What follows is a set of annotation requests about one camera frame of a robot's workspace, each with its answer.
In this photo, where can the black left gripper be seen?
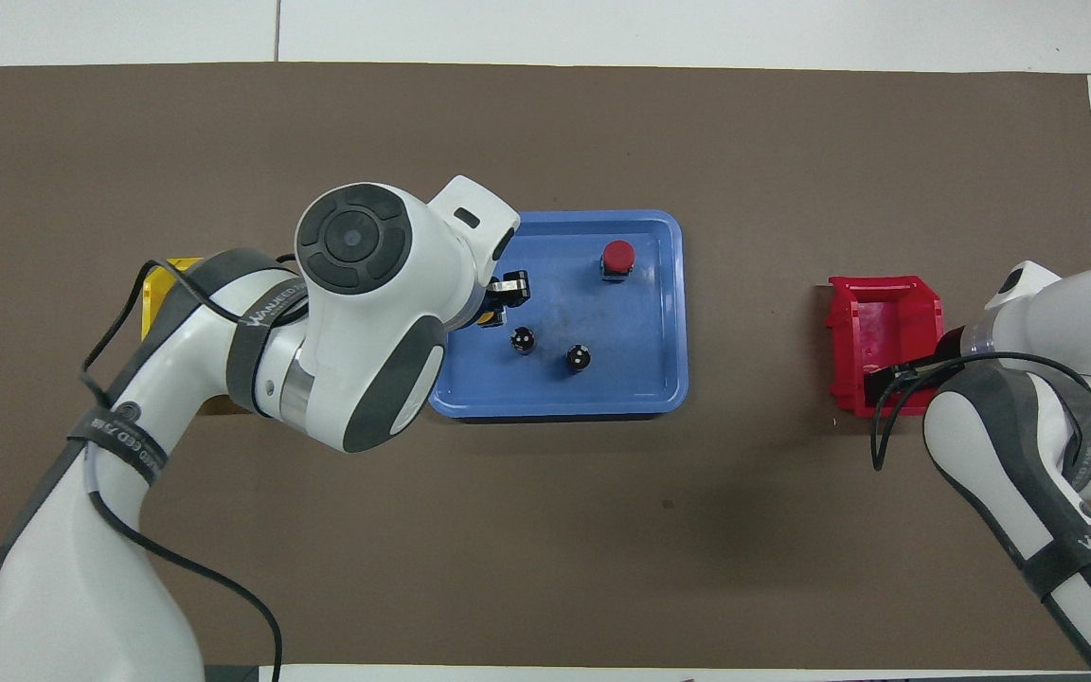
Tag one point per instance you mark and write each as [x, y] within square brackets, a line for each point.
[484, 298]

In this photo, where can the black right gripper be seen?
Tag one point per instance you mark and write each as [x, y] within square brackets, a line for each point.
[896, 384]

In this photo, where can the red push button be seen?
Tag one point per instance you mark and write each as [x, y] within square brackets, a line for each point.
[617, 256]

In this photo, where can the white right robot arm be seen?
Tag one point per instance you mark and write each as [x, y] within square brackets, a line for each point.
[1057, 407]

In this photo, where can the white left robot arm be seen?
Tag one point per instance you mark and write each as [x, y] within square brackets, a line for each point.
[366, 313]

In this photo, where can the blue plastic tray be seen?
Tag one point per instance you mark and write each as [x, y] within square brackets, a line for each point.
[602, 379]

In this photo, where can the black cylindrical capacitor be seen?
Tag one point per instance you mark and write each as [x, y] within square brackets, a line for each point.
[524, 339]
[579, 358]

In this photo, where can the red plastic bin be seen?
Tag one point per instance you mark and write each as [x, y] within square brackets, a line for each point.
[872, 322]

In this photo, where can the brown table mat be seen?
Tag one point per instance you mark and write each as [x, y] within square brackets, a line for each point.
[545, 549]

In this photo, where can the yellow plastic bin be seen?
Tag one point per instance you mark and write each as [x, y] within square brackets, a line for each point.
[159, 284]

